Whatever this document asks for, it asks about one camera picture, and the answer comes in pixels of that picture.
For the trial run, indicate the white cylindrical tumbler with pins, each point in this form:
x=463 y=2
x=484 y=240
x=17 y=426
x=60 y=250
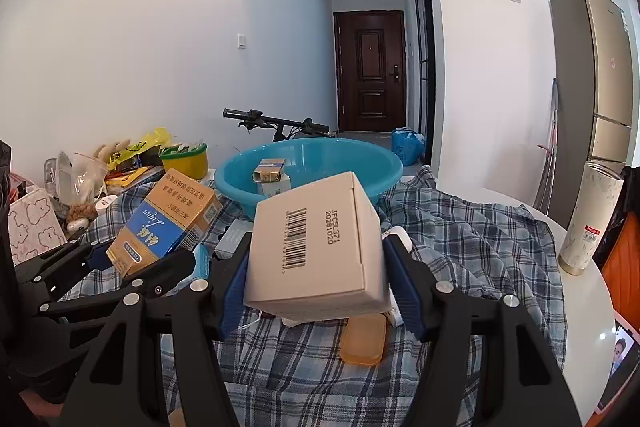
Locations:
x=590 y=217

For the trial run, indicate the small white jar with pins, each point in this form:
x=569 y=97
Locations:
x=106 y=206

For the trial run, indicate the gold blue cigarette pack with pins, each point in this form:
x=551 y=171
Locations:
x=269 y=169
x=165 y=217

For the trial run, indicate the smartphone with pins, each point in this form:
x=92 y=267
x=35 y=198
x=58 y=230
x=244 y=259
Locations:
x=620 y=362

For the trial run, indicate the blue plastic floor bag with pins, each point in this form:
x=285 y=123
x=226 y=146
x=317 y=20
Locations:
x=407 y=147

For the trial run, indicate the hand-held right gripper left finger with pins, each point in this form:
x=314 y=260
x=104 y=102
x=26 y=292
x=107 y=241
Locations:
x=232 y=292

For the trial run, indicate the brown entrance door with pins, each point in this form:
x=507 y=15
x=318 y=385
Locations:
x=370 y=72

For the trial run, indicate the blue plastic basin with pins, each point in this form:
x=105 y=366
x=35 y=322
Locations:
x=340 y=162

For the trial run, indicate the yellow container green rim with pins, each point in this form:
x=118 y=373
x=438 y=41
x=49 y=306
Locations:
x=185 y=162

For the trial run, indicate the gold refrigerator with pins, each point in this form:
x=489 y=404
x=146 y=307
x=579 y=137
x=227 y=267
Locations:
x=590 y=107

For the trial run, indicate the bear printed pouch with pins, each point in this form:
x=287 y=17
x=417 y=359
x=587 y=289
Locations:
x=35 y=227

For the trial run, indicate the yellow plastic bag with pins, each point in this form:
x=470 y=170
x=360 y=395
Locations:
x=145 y=144

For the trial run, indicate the leaning metal rack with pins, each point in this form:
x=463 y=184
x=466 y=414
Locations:
x=547 y=147

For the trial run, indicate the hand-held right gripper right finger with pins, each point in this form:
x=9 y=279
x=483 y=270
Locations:
x=407 y=292

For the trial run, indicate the white light switch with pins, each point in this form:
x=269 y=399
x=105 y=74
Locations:
x=241 y=41

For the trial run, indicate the orange fabric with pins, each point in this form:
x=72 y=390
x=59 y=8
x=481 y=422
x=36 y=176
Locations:
x=625 y=272

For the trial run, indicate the white square cardboard box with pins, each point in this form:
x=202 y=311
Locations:
x=310 y=267

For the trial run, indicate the clear plastic bag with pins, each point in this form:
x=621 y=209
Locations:
x=80 y=177

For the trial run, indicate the brown fuzzy toy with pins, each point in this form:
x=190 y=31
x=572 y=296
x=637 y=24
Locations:
x=81 y=212

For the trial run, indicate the grey blue small box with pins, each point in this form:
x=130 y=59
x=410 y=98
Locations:
x=232 y=241

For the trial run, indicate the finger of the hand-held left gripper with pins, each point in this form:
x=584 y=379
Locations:
x=97 y=259
x=160 y=274

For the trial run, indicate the black framed glass door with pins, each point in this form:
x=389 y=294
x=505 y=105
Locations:
x=425 y=67

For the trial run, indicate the white earbuds case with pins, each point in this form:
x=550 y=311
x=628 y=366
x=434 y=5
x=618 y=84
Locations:
x=78 y=223

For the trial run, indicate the beige plush toy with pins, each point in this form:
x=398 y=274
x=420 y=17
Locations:
x=112 y=149

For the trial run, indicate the grey pouch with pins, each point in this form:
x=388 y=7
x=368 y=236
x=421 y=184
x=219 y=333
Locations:
x=52 y=179

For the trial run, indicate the blue plaid shirt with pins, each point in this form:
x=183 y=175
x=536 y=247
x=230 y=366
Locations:
x=450 y=232

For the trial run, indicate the beige plastic lid with holes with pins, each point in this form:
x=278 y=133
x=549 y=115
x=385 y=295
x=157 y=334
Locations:
x=176 y=419

